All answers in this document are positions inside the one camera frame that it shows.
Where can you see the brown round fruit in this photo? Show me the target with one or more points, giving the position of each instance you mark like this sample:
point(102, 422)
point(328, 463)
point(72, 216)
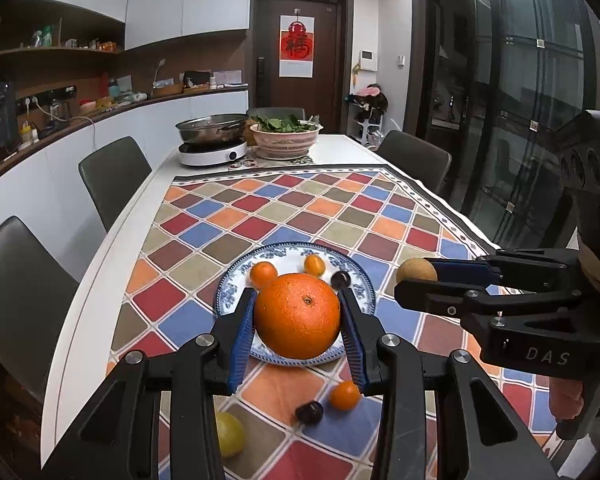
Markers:
point(416, 271)

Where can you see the pink plush toy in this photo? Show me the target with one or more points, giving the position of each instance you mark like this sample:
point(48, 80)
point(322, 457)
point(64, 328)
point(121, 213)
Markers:
point(372, 91)

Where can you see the medium orange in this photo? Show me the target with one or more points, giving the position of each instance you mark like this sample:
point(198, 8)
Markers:
point(263, 272)

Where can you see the white intercom panel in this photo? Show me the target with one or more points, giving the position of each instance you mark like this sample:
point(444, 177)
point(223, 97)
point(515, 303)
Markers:
point(366, 60)

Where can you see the white counter cabinets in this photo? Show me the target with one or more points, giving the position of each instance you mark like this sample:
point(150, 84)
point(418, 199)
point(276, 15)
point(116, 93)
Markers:
point(130, 120)

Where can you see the large orange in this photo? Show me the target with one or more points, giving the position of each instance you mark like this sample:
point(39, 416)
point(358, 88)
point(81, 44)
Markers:
point(297, 316)

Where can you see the pink plastic basket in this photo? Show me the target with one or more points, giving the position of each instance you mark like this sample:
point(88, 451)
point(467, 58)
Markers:
point(286, 144)

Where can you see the glass sliding doors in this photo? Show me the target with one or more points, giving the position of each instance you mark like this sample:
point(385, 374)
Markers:
point(505, 110)

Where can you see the blue rimmed white plate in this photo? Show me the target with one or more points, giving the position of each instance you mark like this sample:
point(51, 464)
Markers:
point(287, 262)

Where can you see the green leafy vegetables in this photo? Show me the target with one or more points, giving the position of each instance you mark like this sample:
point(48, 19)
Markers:
point(280, 123)

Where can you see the colourful checkered tablecloth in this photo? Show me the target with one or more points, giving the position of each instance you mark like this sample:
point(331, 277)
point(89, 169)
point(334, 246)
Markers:
point(290, 210)

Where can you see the steel pot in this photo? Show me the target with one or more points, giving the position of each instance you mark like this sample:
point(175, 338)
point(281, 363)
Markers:
point(212, 127)

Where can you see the small orange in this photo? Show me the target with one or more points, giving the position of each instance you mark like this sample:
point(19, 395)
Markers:
point(344, 395)
point(313, 264)

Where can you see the person's right hand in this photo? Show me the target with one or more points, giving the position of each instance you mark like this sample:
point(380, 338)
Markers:
point(567, 400)

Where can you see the brown door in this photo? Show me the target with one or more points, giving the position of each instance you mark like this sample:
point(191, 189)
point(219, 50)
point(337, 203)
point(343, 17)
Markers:
point(330, 95)

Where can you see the dark plum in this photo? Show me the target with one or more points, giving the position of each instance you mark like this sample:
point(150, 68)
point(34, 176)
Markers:
point(309, 412)
point(340, 279)

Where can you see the grey dining chair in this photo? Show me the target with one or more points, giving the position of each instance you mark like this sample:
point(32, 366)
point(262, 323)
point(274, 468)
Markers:
point(115, 180)
point(415, 160)
point(15, 300)

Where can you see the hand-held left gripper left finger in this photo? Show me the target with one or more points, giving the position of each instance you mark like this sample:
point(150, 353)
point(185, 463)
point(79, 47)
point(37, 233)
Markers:
point(243, 340)

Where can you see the green apple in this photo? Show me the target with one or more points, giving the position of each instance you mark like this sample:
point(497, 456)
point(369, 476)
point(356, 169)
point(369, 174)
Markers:
point(230, 434)

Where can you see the white upper cabinets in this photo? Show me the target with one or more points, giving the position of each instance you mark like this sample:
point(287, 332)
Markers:
point(180, 0)

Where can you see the red and white door poster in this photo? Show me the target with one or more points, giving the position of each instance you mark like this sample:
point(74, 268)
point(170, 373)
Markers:
point(296, 46)

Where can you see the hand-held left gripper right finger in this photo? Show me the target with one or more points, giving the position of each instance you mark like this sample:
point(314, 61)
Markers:
point(352, 345)

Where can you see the white induction cooker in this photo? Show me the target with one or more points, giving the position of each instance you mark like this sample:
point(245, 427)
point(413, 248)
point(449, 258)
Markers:
point(212, 154)

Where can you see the glass kettle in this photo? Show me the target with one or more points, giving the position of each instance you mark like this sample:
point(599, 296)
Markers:
point(60, 111)

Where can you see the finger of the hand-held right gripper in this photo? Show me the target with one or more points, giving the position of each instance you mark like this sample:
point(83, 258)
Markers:
point(430, 297)
point(460, 271)

